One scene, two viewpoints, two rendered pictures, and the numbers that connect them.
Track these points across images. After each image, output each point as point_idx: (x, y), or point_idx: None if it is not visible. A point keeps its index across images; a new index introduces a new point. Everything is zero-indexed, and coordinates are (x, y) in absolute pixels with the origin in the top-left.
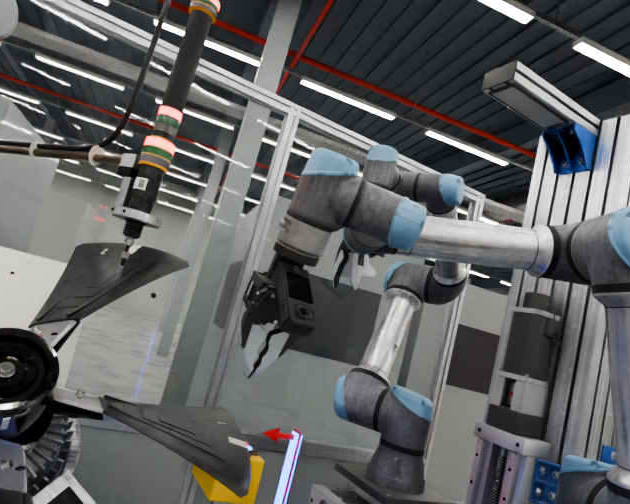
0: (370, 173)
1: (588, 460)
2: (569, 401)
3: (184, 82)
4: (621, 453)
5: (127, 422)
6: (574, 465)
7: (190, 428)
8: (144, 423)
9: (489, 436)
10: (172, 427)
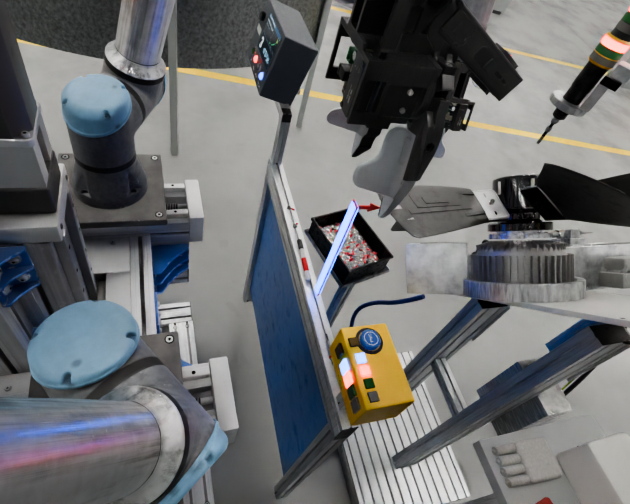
0: None
1: (126, 90)
2: None
3: None
4: (161, 53)
5: (455, 187)
6: (129, 104)
7: (426, 200)
8: (449, 191)
9: (63, 214)
10: (435, 195)
